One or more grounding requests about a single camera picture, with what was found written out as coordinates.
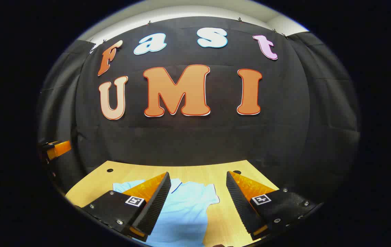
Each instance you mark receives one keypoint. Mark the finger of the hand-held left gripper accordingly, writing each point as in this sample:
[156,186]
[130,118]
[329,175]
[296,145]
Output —
[60,148]

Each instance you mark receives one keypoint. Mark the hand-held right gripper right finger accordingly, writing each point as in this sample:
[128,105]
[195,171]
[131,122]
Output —
[240,202]

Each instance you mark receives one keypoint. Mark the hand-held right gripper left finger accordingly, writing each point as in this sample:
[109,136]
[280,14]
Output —
[157,202]

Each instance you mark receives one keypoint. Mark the light blue T-shirt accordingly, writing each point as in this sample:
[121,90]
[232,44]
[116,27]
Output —
[188,209]

